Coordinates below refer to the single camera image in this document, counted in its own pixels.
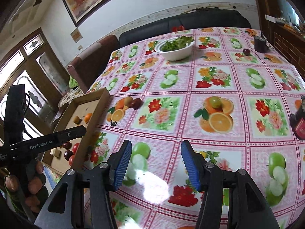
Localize pale sugarcane chunk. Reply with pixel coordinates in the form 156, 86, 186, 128
50, 148, 61, 158

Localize dark red apple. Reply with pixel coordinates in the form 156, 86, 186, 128
64, 150, 74, 161

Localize red tomato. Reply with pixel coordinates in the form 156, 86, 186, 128
72, 143, 80, 154
68, 155, 75, 166

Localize left hand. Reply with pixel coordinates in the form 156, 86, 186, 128
4, 159, 50, 214

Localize red jujube date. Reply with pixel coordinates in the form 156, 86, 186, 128
62, 141, 72, 150

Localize orange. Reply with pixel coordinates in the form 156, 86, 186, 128
83, 113, 92, 124

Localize brown cardboard tray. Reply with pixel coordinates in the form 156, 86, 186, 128
41, 88, 111, 176

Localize brown round pear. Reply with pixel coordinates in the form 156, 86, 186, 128
73, 116, 81, 125

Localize dark purple plum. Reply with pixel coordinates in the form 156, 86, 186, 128
131, 98, 142, 110

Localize brown kiwi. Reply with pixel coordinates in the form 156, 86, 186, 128
124, 96, 134, 107

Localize floral fruit print tablecloth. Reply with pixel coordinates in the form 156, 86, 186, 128
83, 27, 304, 228

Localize green grape upper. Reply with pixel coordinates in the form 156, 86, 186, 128
209, 96, 222, 109

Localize patterned blanket seat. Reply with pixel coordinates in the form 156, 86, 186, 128
58, 86, 84, 108

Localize green cushion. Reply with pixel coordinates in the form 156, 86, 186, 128
69, 77, 78, 89

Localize wooden door with glass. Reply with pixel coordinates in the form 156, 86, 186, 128
1, 28, 69, 140

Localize brown armchair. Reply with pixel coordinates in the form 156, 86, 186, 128
67, 35, 119, 93

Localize white bowl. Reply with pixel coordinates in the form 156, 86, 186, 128
154, 37, 194, 61

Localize green leafy vegetables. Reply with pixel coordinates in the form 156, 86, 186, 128
160, 36, 194, 52

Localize small dark plum far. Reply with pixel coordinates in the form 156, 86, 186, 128
243, 49, 251, 56

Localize black cup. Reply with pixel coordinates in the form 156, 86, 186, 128
254, 35, 269, 53

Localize black sofa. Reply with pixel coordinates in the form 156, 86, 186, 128
118, 7, 251, 47

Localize wooden side cabinet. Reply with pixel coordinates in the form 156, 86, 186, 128
261, 15, 304, 79

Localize small wall plaque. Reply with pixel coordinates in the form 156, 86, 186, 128
70, 28, 83, 43

